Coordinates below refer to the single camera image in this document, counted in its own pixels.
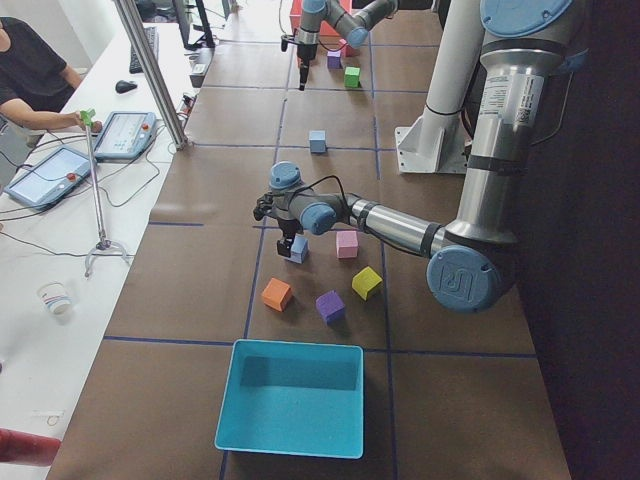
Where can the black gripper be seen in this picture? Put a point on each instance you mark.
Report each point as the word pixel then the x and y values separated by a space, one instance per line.
pixel 304 53
pixel 287 226

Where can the light blue block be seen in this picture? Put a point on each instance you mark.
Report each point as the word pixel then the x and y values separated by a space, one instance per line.
pixel 317 141
pixel 299 250

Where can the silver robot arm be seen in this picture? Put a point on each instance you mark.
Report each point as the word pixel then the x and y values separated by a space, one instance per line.
pixel 479 121
pixel 353 28

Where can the right purple foam block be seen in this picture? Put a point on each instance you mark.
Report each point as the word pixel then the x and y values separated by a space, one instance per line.
pixel 333 59

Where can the purple foam block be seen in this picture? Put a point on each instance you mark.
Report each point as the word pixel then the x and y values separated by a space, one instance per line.
pixel 333 59
pixel 330 306

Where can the dark red foam block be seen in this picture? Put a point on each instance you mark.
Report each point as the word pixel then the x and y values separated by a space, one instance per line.
pixel 346 50

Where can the green foam block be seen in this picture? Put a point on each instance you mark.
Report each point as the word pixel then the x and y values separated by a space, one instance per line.
pixel 352 77

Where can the left orange foam block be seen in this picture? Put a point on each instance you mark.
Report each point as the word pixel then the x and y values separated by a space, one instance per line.
pixel 276 294

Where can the pink foam block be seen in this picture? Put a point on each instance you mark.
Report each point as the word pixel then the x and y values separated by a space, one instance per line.
pixel 347 244

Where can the pink plastic tray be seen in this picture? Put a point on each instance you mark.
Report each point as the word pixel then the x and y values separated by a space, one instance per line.
pixel 310 16

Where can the left purple foam block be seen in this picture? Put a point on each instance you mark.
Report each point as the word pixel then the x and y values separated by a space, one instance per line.
pixel 330 306

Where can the yellow foam block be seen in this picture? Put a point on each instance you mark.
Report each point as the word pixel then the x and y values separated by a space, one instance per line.
pixel 366 283

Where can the teal plastic bin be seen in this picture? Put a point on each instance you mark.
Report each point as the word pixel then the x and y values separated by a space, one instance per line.
pixel 293 398

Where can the black computer mouse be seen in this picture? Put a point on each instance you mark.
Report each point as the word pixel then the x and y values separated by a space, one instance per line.
pixel 124 86

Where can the far teach pendant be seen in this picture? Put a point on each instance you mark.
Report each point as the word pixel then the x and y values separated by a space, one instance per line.
pixel 124 136

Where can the teach pendant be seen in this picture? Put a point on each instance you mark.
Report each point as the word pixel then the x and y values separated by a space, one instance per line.
pixel 51 179
pixel 124 136

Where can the paper cup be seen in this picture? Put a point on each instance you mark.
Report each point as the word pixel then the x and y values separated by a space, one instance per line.
pixel 54 297

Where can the near teach pendant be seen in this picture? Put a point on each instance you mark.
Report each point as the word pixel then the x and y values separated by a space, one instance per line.
pixel 51 179

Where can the person in black shirt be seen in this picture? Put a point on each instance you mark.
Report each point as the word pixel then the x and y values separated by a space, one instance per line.
pixel 36 83

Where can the red cylinder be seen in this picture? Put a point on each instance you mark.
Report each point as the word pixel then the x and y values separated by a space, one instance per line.
pixel 24 448

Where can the aluminium frame post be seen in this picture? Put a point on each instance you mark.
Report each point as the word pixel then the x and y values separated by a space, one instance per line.
pixel 133 26

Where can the green handled reacher stick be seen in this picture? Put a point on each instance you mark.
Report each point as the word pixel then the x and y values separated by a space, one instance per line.
pixel 104 244

